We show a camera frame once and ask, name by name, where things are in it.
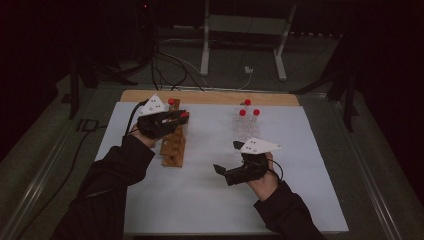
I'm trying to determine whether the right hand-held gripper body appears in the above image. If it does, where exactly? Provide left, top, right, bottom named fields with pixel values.
left=224, top=137, right=283, bottom=187

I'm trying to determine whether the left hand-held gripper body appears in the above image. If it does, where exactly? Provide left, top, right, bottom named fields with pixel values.
left=135, top=93, right=174, bottom=140

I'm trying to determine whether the clear acrylic tube rack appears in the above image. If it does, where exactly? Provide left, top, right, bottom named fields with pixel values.
left=232, top=106, right=264, bottom=144

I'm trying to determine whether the wooden test tube rack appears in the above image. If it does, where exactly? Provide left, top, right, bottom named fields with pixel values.
left=159, top=98, right=190, bottom=168

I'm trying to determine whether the person's left hand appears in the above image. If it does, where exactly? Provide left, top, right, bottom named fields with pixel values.
left=128, top=123, right=168, bottom=149

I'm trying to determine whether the person's right hand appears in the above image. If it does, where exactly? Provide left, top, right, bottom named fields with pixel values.
left=244, top=151, right=281, bottom=203

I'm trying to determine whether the white table mat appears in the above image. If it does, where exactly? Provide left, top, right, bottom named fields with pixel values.
left=68, top=100, right=349, bottom=235

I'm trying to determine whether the white metal stand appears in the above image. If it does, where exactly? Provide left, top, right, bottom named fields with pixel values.
left=199, top=0, right=298, bottom=82

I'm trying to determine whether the black tripod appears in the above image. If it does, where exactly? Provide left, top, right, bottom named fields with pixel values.
left=289, top=66, right=361, bottom=133
left=61, top=58, right=151, bottom=120

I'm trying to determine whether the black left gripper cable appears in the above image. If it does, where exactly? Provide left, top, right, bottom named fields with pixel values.
left=124, top=99, right=149, bottom=136

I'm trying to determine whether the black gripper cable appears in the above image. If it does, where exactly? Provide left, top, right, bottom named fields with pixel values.
left=266, top=158, right=285, bottom=183
left=124, top=99, right=149, bottom=136

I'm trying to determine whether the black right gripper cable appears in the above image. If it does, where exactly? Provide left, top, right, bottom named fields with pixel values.
left=266, top=158, right=285, bottom=183

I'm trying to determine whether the black cable bundle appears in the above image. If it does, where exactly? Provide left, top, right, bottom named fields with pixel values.
left=149, top=46, right=204, bottom=92

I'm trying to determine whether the aluminium floor rail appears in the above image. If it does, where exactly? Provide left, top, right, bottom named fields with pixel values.
left=98, top=83, right=329, bottom=97
left=0, top=87, right=101, bottom=240
left=328, top=96, right=406, bottom=240

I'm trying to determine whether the white cable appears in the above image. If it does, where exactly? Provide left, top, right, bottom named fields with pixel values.
left=238, top=71, right=253, bottom=90

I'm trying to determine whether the black floor cable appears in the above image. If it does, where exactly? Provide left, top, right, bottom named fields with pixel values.
left=14, top=118, right=108, bottom=240

